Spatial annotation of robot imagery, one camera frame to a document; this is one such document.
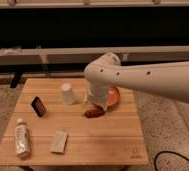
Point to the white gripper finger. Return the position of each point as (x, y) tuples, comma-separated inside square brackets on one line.
[(103, 105), (86, 98)]

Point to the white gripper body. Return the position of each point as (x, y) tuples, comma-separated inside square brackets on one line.
[(98, 94)]

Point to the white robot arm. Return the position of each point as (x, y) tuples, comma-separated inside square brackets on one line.
[(170, 80)]

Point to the brown snack packet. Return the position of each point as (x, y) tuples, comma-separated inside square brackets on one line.
[(94, 111)]

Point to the orange bowl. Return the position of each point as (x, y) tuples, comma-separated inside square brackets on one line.
[(114, 96)]

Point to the white paper cup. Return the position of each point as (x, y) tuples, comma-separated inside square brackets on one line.
[(67, 94)]

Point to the wooden table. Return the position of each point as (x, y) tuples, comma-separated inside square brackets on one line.
[(115, 138)]

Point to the white flat sponge block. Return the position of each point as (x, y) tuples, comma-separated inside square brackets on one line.
[(59, 142)]

